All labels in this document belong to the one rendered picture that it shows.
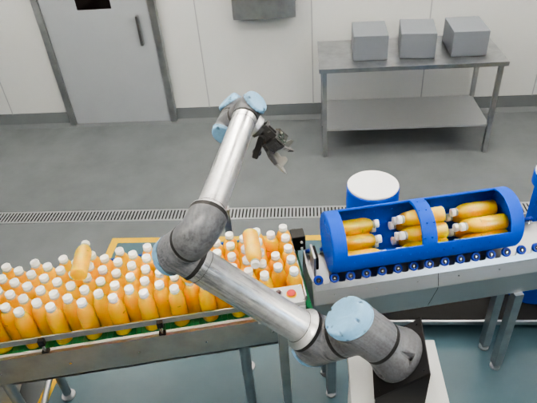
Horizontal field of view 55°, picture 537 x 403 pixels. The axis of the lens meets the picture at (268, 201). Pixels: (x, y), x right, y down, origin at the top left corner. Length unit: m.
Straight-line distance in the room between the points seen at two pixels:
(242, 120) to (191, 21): 3.87
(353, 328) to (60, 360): 1.39
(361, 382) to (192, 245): 0.81
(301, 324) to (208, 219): 0.50
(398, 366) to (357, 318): 0.22
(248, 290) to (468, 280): 1.34
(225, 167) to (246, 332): 1.02
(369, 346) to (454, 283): 1.04
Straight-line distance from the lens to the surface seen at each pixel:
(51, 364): 2.55
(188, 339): 2.39
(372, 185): 2.86
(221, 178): 1.54
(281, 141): 2.03
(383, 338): 1.68
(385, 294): 2.53
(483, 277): 2.69
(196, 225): 1.43
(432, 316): 3.41
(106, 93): 6.06
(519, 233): 2.57
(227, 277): 1.57
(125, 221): 4.57
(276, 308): 1.66
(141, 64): 5.79
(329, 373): 2.98
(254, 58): 5.59
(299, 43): 5.51
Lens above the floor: 2.67
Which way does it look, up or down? 36 degrees down
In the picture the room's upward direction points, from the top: 5 degrees counter-clockwise
